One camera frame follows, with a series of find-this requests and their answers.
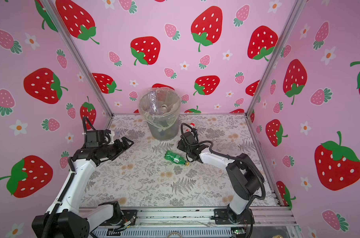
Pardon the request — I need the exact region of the green Sprite bottle yellow cap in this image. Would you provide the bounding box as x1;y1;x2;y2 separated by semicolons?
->
164;150;189;166

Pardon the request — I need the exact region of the clear bottle yellow label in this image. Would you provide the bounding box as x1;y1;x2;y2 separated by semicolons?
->
158;104;171;115

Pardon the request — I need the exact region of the clear bottle blue cap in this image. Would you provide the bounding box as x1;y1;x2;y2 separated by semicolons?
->
147;91;159;115

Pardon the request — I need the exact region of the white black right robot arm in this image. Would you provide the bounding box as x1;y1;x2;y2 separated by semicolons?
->
178;132;266;224

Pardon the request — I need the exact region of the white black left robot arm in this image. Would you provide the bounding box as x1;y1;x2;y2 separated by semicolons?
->
32;137;134;238

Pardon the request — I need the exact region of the silver mesh waste bin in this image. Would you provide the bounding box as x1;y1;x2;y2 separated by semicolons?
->
139;87;182;141

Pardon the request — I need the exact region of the clear green bin liner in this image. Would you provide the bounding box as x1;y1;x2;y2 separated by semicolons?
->
139;87;182;131

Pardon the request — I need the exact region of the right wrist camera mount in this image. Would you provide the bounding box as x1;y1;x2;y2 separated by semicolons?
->
186;126;199;141

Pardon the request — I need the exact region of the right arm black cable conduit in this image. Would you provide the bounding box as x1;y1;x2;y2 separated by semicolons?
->
179;122;267;200

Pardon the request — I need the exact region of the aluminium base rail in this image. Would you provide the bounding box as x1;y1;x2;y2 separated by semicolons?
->
90;206;303;238

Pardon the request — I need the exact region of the aluminium frame post left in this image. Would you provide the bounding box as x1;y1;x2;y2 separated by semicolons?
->
42;0;113;118

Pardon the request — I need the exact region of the aluminium frame post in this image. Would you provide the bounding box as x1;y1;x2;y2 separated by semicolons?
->
246;0;307;117
42;0;113;118

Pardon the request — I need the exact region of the aluminium frame post right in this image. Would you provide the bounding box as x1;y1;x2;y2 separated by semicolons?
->
246;0;307;117

